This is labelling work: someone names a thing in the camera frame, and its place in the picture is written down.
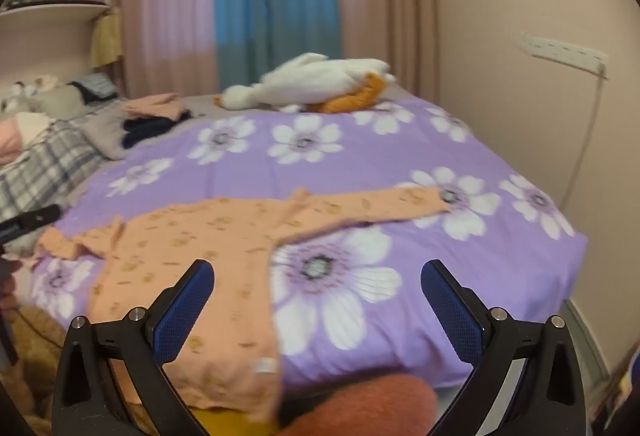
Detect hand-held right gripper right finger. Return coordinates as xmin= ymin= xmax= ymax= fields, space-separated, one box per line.
xmin=421 ymin=259 xmax=587 ymax=436

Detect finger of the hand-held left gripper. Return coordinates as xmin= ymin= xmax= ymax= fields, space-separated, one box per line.
xmin=0 ymin=203 xmax=63 ymax=244

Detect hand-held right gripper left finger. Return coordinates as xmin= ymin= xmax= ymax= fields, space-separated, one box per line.
xmin=51 ymin=259 xmax=217 ymax=436

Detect orange printed pants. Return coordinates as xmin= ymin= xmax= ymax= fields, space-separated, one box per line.
xmin=32 ymin=186 xmax=453 ymax=424

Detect pile of beige clothes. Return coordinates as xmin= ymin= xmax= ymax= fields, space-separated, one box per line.
xmin=0 ymin=75 xmax=86 ymax=127

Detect grey plaid blanket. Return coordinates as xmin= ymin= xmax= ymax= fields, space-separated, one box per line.
xmin=0 ymin=116 xmax=108 ymax=222

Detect pink cloth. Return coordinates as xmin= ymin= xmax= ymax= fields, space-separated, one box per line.
xmin=0 ymin=116 xmax=26 ymax=164

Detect brown fuzzy blanket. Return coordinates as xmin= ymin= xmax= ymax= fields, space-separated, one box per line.
xmin=10 ymin=306 xmax=146 ymax=436

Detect grey cloth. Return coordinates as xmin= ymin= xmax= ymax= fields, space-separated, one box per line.
xmin=80 ymin=104 xmax=151 ymax=162

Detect orange fuzzy cloth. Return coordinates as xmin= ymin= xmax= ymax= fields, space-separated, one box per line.
xmin=280 ymin=373 xmax=441 ymax=436

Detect blue plaid pillow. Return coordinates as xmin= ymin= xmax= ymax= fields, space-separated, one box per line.
xmin=70 ymin=72 xmax=121 ymax=104

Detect peach folded garment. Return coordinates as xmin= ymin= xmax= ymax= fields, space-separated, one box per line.
xmin=122 ymin=92 xmax=186 ymax=122

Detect yellow hanging cloth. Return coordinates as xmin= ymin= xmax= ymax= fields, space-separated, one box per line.
xmin=90 ymin=9 xmax=125 ymax=67

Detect purple floral bedsheet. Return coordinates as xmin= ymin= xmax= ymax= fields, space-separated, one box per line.
xmin=30 ymin=96 xmax=590 ymax=389

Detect white goose plush toy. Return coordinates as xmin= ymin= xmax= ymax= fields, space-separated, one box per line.
xmin=215 ymin=52 xmax=398 ymax=114

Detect white power strip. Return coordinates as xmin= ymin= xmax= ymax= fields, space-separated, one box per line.
xmin=515 ymin=32 xmax=612 ymax=81

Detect white power cable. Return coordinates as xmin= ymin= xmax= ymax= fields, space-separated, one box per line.
xmin=560 ymin=74 xmax=608 ymax=217

